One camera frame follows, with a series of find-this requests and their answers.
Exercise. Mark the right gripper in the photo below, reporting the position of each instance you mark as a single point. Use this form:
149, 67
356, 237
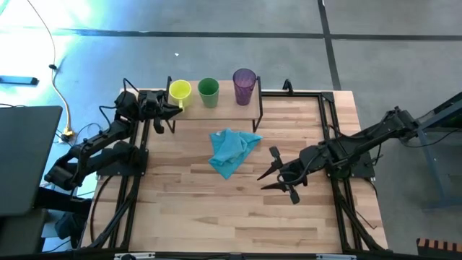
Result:
307, 162

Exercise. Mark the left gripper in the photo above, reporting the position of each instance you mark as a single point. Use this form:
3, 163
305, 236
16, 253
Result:
151, 104

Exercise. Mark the green plastic cup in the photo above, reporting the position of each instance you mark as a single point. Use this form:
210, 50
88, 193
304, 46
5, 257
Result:
208, 94

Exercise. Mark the purple faceted plastic tumbler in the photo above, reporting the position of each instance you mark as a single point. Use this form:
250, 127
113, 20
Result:
244, 90

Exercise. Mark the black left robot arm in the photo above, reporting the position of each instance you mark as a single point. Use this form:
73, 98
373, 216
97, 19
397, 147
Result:
94, 144

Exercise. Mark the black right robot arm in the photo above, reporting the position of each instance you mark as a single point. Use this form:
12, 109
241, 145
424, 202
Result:
364, 142

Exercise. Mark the wooden shelf with black legs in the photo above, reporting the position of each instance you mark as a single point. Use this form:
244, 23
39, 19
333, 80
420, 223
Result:
223, 110

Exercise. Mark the blue microfiber cloth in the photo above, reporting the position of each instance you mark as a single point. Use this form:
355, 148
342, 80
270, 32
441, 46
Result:
231, 151

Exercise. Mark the dark grey desk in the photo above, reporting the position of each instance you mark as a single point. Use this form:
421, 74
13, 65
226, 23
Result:
25, 155

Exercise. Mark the black flat floor bar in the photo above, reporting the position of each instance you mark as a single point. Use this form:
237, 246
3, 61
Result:
18, 80

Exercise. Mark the blue-grey metal stand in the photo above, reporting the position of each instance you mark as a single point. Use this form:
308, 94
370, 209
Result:
433, 162

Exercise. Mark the orange black striped block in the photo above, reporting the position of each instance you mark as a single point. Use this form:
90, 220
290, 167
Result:
438, 247

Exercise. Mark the black aluminium table frame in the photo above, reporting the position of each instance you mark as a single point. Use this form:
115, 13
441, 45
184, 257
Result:
296, 94

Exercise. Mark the black bracket on table edge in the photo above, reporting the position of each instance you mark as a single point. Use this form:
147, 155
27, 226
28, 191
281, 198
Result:
287, 86

